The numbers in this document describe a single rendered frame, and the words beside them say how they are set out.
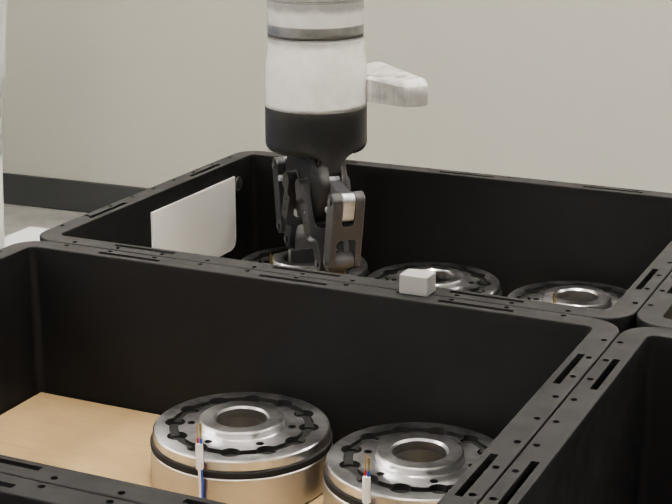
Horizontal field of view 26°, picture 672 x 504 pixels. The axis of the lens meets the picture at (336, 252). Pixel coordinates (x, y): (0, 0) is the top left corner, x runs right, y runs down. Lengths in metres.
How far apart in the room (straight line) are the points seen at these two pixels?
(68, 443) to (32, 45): 3.85
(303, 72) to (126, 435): 0.29
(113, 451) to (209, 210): 0.31
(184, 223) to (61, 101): 3.58
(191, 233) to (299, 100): 0.15
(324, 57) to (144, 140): 3.53
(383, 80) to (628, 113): 2.95
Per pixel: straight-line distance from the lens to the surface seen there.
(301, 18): 1.03
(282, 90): 1.04
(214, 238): 1.16
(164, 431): 0.83
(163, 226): 1.09
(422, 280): 0.83
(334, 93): 1.04
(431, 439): 0.81
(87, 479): 0.62
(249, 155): 1.20
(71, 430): 0.92
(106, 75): 4.58
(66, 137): 4.70
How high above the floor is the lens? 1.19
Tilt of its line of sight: 16 degrees down
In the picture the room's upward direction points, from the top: straight up
